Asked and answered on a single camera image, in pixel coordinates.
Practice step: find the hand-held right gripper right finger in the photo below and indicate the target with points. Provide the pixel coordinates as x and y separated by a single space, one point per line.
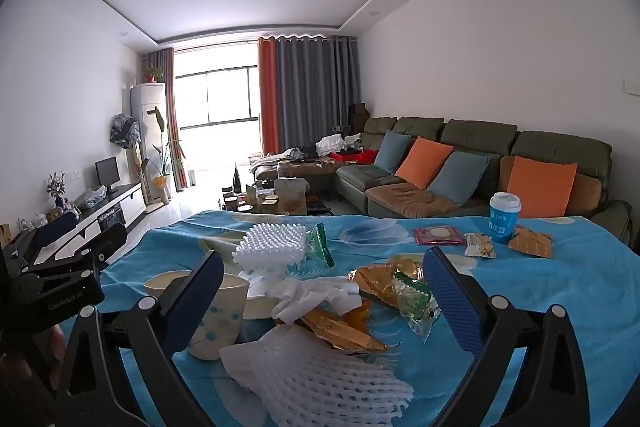
450 302

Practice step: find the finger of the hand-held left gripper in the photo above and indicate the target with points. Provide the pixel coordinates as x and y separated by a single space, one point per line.
57 226
107 242

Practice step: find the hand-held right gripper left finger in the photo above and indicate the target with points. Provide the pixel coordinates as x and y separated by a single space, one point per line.
200 302

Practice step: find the golden brown snack bag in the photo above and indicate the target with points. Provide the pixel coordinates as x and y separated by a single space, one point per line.
380 279

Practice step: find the white spiky foam pad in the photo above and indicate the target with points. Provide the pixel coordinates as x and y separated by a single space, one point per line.
272 244

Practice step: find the orange peel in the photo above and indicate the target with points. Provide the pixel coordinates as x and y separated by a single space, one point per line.
357 314

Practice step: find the white foam fruit net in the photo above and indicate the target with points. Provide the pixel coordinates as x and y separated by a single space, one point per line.
320 387

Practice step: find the person's left hand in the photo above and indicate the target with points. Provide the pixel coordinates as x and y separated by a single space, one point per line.
57 342

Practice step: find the dotted paper cup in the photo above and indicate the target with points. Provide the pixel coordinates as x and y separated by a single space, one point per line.
222 317

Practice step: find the green snack wrapper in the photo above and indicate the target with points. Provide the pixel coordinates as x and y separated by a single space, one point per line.
415 302

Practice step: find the white black TV cabinet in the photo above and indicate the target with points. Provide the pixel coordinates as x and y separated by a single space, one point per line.
115 207

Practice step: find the vase with flowers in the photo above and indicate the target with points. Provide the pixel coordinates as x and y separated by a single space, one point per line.
56 189

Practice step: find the cream paper bowl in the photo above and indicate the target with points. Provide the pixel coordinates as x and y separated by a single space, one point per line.
165 284

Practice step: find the clear plastic bag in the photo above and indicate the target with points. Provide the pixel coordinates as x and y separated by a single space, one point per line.
91 197

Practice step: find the white snack packet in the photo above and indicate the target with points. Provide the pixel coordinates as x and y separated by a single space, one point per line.
480 245

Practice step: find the red snack packet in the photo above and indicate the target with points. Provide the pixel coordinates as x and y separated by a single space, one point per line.
437 236

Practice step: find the black monitor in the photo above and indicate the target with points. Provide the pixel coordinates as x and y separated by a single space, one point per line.
107 172

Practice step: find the blue paper cup white lid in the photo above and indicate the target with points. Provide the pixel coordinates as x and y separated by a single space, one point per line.
504 219

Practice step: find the blue floral blanket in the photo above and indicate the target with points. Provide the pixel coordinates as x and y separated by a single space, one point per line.
550 307

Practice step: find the brown flat wrapper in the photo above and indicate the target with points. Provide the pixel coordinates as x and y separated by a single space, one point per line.
531 243

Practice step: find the tall leafy plant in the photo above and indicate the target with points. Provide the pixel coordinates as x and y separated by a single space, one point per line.
162 157

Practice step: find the cloth-covered fan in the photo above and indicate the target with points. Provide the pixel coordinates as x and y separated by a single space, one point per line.
124 132

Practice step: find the golden snack wrapper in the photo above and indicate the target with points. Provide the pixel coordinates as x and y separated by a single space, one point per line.
340 334

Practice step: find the crumpled white tissue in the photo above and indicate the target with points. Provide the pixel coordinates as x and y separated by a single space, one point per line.
315 299

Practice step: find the cluttered coffee table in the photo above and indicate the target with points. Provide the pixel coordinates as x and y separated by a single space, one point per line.
260 202

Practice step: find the blue cushion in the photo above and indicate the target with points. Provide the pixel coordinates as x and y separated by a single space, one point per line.
457 179
392 152

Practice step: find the dark glass bottle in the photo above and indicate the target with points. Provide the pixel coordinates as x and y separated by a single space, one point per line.
236 179

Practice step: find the white standing air conditioner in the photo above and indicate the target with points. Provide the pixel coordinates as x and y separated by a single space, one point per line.
147 117

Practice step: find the clear green wrapper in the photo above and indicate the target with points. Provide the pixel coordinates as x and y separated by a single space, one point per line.
320 244

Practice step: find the brown paper bag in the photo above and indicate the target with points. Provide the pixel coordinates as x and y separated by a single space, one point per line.
290 197

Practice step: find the orange cushion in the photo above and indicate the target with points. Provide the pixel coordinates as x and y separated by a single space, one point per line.
542 187
422 162

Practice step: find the brown grey curtain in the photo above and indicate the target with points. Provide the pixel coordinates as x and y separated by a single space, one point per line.
167 107

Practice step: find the green sofa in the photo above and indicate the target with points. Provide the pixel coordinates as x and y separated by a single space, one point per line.
480 134

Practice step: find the small potted plant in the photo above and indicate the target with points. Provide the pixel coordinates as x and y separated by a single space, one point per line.
152 74

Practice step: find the window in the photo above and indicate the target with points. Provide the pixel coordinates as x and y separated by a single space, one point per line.
215 92

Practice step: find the clothes pile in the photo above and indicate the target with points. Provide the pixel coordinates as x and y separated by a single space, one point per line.
325 147

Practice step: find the cardboard boxes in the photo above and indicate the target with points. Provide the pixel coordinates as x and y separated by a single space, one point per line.
359 117

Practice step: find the orange grey curtain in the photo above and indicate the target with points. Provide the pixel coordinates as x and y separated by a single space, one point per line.
305 92

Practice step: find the wall switch plate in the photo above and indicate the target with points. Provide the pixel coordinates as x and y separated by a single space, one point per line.
631 87

